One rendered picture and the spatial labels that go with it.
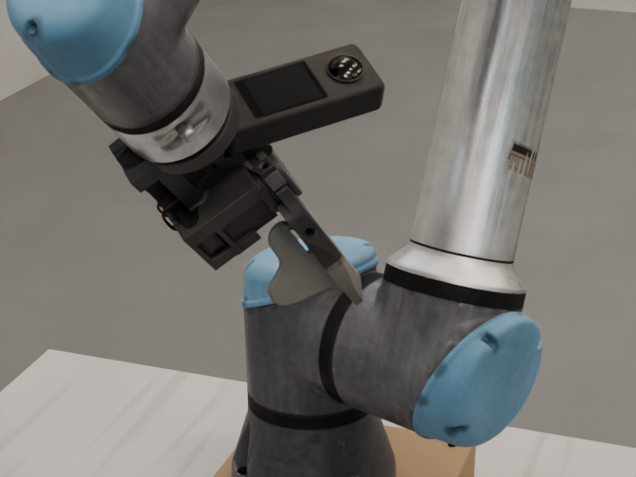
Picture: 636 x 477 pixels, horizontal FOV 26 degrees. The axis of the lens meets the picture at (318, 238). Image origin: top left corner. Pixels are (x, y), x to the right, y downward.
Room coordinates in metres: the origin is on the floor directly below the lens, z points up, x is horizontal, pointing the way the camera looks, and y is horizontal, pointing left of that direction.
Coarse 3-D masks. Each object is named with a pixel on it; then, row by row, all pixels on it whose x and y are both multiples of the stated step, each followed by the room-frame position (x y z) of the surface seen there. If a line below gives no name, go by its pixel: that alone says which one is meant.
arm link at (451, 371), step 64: (512, 0) 1.04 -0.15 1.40; (448, 64) 1.07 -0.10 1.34; (512, 64) 1.03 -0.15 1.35; (448, 128) 1.03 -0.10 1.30; (512, 128) 1.02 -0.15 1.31; (448, 192) 1.01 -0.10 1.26; (512, 192) 1.01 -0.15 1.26; (448, 256) 0.99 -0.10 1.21; (512, 256) 1.01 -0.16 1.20; (384, 320) 0.98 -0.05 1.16; (448, 320) 0.96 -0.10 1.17; (512, 320) 0.96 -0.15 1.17; (384, 384) 0.96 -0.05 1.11; (448, 384) 0.92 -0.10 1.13; (512, 384) 0.96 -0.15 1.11
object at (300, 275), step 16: (288, 224) 0.87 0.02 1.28; (320, 224) 0.89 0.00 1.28; (272, 240) 0.87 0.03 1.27; (288, 240) 0.87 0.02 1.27; (288, 256) 0.87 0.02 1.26; (304, 256) 0.88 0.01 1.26; (288, 272) 0.87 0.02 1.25; (304, 272) 0.88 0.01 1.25; (320, 272) 0.88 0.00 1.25; (336, 272) 0.87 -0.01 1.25; (352, 272) 0.88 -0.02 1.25; (272, 288) 0.87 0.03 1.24; (288, 288) 0.87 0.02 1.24; (304, 288) 0.88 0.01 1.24; (320, 288) 0.88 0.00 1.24; (352, 288) 0.88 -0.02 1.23; (288, 304) 0.87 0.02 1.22
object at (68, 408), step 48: (48, 384) 1.42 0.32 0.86; (96, 384) 1.42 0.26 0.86; (144, 384) 1.42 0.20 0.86; (192, 384) 1.42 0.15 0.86; (240, 384) 1.42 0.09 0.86; (0, 432) 1.31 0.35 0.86; (48, 432) 1.31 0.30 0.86; (96, 432) 1.31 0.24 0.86; (144, 432) 1.31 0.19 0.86; (192, 432) 1.31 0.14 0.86; (528, 432) 1.31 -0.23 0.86
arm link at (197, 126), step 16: (208, 64) 0.81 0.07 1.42; (208, 80) 0.80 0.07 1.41; (224, 80) 0.82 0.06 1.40; (208, 96) 0.80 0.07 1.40; (224, 96) 0.81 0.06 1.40; (192, 112) 0.78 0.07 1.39; (208, 112) 0.80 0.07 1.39; (224, 112) 0.81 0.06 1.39; (176, 128) 0.79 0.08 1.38; (192, 128) 0.79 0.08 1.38; (208, 128) 0.80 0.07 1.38; (128, 144) 0.80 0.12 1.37; (144, 144) 0.79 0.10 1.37; (160, 144) 0.79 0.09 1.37; (176, 144) 0.79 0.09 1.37; (192, 144) 0.79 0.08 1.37; (160, 160) 0.80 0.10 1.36; (176, 160) 0.80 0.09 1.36
